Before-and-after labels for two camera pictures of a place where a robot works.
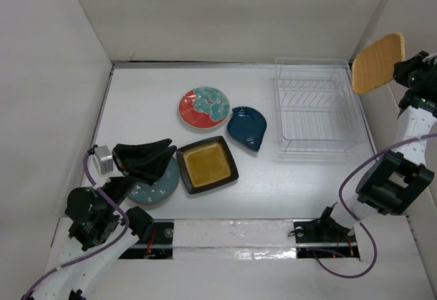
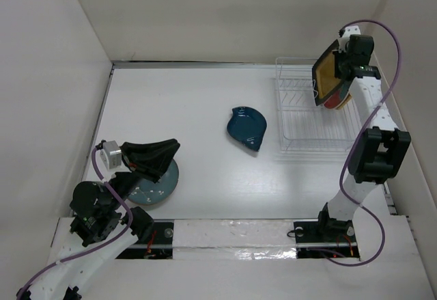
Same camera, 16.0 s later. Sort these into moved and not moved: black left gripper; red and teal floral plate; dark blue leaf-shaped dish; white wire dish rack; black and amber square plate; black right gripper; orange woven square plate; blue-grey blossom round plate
Moved: black right gripper; red and teal floral plate; black and amber square plate; orange woven square plate
Not moved: black left gripper; blue-grey blossom round plate; dark blue leaf-shaped dish; white wire dish rack
